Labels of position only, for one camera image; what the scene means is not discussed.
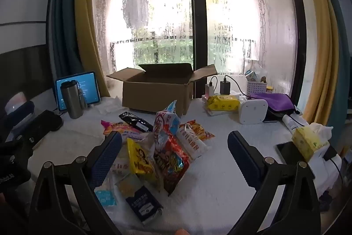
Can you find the white plug charger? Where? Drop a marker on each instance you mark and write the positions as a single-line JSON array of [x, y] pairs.
[[209, 89]]

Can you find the pink white lamp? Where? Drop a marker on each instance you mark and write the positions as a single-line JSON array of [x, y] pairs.
[[15, 102]]

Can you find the white square device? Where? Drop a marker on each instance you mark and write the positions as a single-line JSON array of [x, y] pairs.
[[253, 111]]

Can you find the orange pink snack packet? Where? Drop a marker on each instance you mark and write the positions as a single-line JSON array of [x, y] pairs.
[[114, 127]]

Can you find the orange chips packet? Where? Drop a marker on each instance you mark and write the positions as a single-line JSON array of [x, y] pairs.
[[200, 129]]

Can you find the light blue snack packet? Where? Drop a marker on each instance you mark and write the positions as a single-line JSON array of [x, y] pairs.
[[106, 196]]

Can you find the yellow tissue box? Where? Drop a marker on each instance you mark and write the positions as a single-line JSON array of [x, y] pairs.
[[308, 141]]

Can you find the red noodle packet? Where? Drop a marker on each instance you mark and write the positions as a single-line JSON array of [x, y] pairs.
[[172, 166]]

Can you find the white pink snack packet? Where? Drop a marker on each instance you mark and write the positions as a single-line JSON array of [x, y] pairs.
[[121, 166]]

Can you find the pale yellow snack packet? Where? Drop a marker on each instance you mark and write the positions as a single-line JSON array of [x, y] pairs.
[[128, 185]]

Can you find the brown cardboard box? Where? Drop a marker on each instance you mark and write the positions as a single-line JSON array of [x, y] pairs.
[[156, 91]]

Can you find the white desk organizer basket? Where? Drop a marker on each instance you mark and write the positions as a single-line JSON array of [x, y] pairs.
[[256, 86]]

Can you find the black snack packet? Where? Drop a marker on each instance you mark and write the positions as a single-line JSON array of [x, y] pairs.
[[134, 122]]

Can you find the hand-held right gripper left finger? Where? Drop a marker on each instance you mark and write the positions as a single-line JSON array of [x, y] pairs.
[[106, 159]]

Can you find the steel travel tumbler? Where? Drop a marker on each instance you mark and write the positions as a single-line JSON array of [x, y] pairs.
[[71, 98]]

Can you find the black smartphone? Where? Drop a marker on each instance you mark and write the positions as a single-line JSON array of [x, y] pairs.
[[288, 153]]

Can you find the white blue red snack packet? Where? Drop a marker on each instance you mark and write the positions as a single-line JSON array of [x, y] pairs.
[[165, 122]]

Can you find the tablet with blue screen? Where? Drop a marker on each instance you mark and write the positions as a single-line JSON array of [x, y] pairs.
[[88, 86]]

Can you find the white packet with red print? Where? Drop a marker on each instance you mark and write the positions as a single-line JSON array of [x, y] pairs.
[[192, 145]]

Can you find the person's right hand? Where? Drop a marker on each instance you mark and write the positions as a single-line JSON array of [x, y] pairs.
[[182, 232]]

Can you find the teal curtain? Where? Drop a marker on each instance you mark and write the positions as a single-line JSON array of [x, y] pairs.
[[62, 31], [342, 31]]

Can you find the purple pouch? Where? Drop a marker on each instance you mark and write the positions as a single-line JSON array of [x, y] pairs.
[[276, 102]]

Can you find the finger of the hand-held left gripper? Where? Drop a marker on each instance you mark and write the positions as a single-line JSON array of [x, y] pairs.
[[19, 112], [45, 120]]

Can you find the yellow wet wipes pack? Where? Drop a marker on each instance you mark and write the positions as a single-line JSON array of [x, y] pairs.
[[222, 102]]

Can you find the black plug charger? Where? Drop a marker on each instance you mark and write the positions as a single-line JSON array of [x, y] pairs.
[[225, 87]]

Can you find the dark blue snack packet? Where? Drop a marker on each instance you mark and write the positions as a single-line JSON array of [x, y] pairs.
[[144, 204]]

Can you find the yellow curtain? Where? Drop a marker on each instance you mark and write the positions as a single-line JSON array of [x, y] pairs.
[[85, 17], [321, 45]]

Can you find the white cream tube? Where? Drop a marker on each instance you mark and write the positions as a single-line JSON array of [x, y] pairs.
[[295, 122]]

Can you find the black window frame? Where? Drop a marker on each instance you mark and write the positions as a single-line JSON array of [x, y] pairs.
[[195, 17]]

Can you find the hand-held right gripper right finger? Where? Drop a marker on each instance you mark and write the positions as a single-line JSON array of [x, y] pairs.
[[244, 159]]

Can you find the black power adapter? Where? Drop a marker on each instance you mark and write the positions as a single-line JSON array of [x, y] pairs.
[[330, 153]]

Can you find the white tablecloth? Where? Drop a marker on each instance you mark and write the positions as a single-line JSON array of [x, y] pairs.
[[220, 182]]

